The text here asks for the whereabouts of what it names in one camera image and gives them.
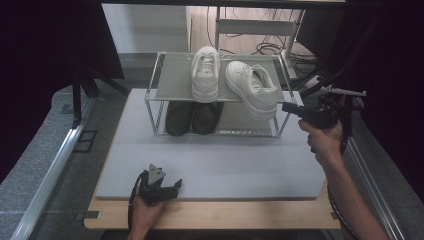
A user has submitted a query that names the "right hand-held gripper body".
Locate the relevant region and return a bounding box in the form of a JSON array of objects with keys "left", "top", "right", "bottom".
[{"left": 298, "top": 85, "right": 367, "bottom": 129}]

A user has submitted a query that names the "bundle of black floor cables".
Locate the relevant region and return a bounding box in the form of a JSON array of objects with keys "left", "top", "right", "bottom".
[{"left": 251, "top": 31, "right": 318, "bottom": 65}]

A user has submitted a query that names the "dark curtain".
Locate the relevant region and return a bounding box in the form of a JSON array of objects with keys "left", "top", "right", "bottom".
[
  {"left": 0, "top": 0, "right": 125, "bottom": 184},
  {"left": 343, "top": 0, "right": 424, "bottom": 201}
]

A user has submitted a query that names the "person's left hand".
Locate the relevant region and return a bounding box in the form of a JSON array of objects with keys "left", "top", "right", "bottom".
[{"left": 127, "top": 199, "right": 167, "bottom": 240}]

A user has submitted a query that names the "black slipper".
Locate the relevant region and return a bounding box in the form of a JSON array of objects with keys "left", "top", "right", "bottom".
[
  {"left": 164, "top": 101, "right": 196, "bottom": 137},
  {"left": 191, "top": 101, "right": 224, "bottom": 136}
]

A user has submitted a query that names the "two-tier metal shoe rack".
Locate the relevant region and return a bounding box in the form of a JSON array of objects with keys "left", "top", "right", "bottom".
[{"left": 144, "top": 51, "right": 298, "bottom": 138}]

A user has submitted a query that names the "aluminium rail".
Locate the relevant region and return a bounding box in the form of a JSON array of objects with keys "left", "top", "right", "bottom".
[
  {"left": 327, "top": 103, "right": 407, "bottom": 240},
  {"left": 10, "top": 97, "right": 97, "bottom": 240}
]

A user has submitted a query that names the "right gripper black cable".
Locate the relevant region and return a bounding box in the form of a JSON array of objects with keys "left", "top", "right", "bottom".
[{"left": 326, "top": 184, "right": 359, "bottom": 240}]

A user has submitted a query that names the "black tripod stand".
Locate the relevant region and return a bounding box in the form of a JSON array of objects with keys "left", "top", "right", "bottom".
[
  {"left": 299, "top": 64, "right": 365, "bottom": 154},
  {"left": 70, "top": 68, "right": 132, "bottom": 125}
]

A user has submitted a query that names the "white metal stand frame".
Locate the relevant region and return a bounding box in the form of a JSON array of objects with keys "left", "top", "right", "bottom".
[{"left": 214, "top": 6, "right": 305, "bottom": 80}]

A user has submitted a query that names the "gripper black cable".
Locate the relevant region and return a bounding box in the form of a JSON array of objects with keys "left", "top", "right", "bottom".
[
  {"left": 326, "top": 184, "right": 359, "bottom": 240},
  {"left": 128, "top": 170, "right": 149, "bottom": 231}
]

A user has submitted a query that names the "white power strip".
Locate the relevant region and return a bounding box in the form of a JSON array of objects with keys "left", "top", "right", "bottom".
[{"left": 303, "top": 74, "right": 325, "bottom": 90}]

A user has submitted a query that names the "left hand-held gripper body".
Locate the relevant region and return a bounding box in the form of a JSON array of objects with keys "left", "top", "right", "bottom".
[{"left": 138, "top": 163, "right": 178, "bottom": 204}]

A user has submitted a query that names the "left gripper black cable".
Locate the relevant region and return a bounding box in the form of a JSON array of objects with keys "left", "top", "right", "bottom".
[{"left": 128, "top": 170, "right": 149, "bottom": 231}]

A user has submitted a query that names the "white sneaker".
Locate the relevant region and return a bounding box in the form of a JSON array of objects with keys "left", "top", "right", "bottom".
[
  {"left": 190, "top": 45, "right": 221, "bottom": 104},
  {"left": 224, "top": 60, "right": 279, "bottom": 121}
]

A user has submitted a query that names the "person's right hand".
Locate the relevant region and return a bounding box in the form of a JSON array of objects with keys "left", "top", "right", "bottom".
[{"left": 298, "top": 119, "right": 344, "bottom": 166}]

